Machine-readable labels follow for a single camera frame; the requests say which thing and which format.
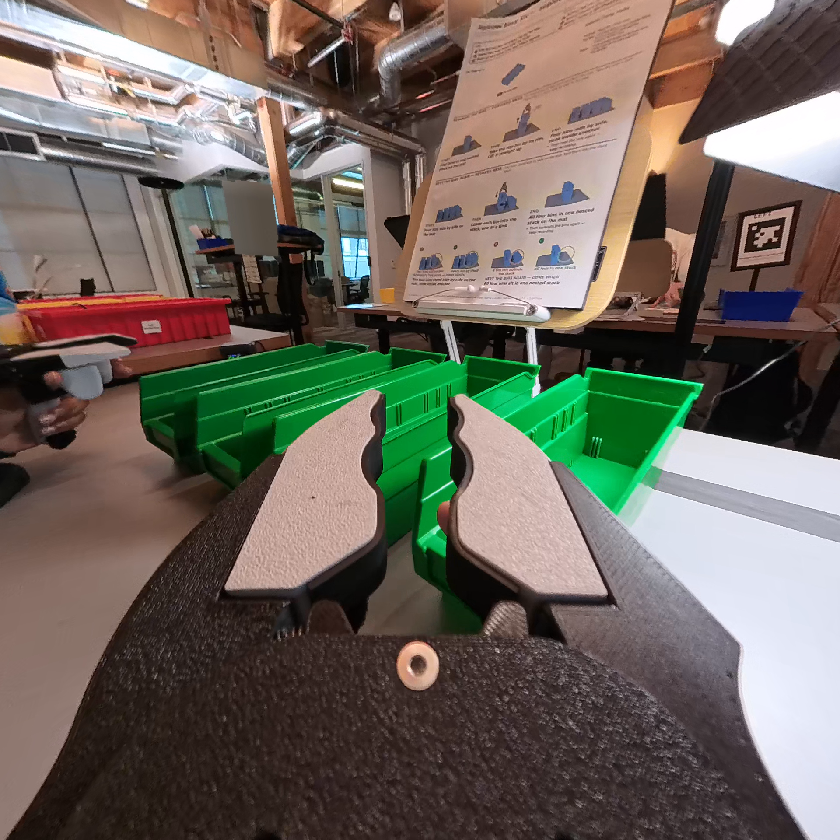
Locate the black light stand pole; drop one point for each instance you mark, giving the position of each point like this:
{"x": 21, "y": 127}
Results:
{"x": 709, "y": 229}

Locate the black device green light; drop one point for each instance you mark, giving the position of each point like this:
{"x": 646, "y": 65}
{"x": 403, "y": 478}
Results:
{"x": 236, "y": 352}

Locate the wooden side table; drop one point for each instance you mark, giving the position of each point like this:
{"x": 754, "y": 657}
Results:
{"x": 184, "y": 358}

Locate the black wall panel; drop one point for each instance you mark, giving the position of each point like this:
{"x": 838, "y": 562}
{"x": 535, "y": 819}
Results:
{"x": 656, "y": 210}

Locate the black floor lamp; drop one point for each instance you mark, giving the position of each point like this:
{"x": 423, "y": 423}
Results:
{"x": 161, "y": 182}

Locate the green plastic storage bin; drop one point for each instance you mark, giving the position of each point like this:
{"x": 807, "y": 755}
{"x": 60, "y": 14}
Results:
{"x": 590, "y": 420}
{"x": 220, "y": 439}
{"x": 170, "y": 400}
{"x": 420, "y": 407}

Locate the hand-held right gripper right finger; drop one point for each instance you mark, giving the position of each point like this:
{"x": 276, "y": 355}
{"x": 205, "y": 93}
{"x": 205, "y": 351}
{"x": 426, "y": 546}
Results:
{"x": 525, "y": 525}

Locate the red ribbed storage bin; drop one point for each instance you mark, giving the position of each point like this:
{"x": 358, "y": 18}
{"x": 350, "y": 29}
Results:
{"x": 98, "y": 325}

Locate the framed marker poster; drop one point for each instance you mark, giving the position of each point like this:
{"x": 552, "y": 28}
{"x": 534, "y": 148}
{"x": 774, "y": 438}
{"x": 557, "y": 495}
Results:
{"x": 768, "y": 236}

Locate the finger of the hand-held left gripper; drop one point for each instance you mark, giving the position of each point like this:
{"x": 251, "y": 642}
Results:
{"x": 65, "y": 346}
{"x": 98, "y": 358}

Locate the wooden support post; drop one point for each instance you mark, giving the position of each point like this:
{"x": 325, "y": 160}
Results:
{"x": 279, "y": 164}

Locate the silver ventilation duct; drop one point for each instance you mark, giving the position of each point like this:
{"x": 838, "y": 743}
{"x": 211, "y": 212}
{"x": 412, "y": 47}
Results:
{"x": 400, "y": 59}

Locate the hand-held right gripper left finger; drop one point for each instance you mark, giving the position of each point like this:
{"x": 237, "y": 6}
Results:
{"x": 308, "y": 518}

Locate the blue plastic bin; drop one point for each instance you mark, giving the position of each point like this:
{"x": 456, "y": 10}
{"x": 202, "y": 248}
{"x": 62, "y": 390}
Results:
{"x": 761, "y": 305}

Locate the printed instruction sheet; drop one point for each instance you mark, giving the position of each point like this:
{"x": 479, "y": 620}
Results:
{"x": 525, "y": 164}

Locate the grey standing panel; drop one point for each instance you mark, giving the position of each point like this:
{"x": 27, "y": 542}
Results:
{"x": 249, "y": 216}

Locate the grey desk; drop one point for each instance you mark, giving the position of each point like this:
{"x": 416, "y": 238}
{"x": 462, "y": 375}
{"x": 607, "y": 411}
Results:
{"x": 754, "y": 590}

